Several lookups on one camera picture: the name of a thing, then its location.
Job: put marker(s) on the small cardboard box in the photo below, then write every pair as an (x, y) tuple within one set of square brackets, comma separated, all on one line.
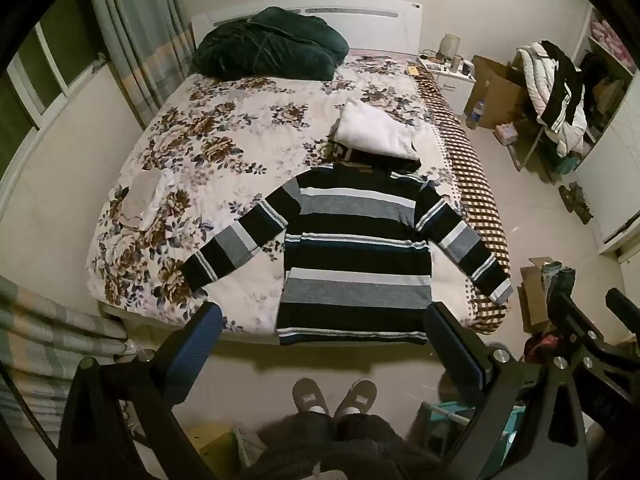
[(532, 300)]

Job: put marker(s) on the pale striped curtain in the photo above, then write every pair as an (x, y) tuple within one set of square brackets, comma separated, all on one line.
[(135, 35)]

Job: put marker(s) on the tissue pack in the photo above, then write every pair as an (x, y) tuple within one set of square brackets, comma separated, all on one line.
[(507, 133)]

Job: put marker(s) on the white headboard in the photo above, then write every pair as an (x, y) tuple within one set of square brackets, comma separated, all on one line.
[(380, 25)]

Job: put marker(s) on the green bin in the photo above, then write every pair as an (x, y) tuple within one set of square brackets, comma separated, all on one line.
[(565, 166)]

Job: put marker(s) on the person's left leg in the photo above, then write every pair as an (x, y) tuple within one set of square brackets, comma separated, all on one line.
[(295, 445)]

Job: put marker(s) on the beige table lamp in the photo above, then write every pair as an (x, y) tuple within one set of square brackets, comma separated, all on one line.
[(450, 46)]

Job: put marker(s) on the white nightstand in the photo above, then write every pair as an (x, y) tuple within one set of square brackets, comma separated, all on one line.
[(452, 87)]

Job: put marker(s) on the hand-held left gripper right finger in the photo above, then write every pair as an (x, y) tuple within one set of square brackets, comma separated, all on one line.
[(450, 352)]

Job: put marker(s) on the black white-striped trousers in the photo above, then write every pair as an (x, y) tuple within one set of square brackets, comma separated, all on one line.
[(562, 80)]

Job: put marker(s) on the person's left grey slipper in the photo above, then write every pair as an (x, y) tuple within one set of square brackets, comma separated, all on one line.
[(310, 397)]

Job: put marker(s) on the striped knit sweater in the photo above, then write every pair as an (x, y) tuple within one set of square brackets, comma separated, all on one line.
[(350, 240)]

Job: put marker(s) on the window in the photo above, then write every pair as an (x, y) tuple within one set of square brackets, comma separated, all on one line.
[(47, 65)]

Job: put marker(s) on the person's right grey slipper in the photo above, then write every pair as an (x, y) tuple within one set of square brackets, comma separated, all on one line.
[(356, 398)]

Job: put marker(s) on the camouflage shoes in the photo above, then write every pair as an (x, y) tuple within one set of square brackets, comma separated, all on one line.
[(576, 202)]

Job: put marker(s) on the pink floral quilt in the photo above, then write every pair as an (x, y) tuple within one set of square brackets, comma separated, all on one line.
[(617, 42)]

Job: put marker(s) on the water bottle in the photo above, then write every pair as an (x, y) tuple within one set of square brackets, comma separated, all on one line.
[(477, 112)]

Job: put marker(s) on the folded grey white garment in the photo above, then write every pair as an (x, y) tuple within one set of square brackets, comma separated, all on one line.
[(145, 200)]

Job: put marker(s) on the large cardboard box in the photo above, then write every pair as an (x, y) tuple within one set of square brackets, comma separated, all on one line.
[(500, 95)]

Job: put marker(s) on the dark green blanket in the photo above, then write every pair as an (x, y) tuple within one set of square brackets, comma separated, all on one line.
[(265, 45)]

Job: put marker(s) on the folded dark patterned garment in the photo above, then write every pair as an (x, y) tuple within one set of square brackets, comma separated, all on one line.
[(350, 156)]

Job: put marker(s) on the teal grey cloth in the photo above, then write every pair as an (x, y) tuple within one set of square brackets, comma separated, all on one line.
[(557, 280)]

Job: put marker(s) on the floral bedspread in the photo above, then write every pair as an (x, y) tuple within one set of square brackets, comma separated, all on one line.
[(225, 120)]

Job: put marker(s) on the black cup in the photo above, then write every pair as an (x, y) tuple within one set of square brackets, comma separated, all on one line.
[(466, 67)]

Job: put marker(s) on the pale striped cloth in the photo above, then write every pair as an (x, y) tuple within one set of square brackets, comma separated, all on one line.
[(55, 340)]

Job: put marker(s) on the metal chair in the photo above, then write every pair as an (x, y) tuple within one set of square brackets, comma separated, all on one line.
[(530, 145)]

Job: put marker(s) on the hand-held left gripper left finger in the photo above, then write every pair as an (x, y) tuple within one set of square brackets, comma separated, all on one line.
[(200, 342)]

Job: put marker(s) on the person's grey slipper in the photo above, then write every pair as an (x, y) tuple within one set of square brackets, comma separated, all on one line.
[(356, 398), (310, 397)]

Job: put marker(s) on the hanging dark clothes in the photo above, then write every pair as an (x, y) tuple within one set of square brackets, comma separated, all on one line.
[(600, 85)]

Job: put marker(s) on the yellow card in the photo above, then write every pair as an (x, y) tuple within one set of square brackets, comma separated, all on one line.
[(413, 70)]

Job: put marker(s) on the yellow box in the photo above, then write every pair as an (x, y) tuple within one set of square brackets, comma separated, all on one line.
[(212, 452)]

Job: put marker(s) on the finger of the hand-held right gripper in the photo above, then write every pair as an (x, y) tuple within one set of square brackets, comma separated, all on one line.
[(622, 306), (570, 316)]

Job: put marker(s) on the teal box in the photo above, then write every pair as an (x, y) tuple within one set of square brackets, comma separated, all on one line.
[(507, 440)]

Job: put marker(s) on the grey cylinder cup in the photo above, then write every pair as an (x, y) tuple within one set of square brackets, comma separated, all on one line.
[(456, 63)]

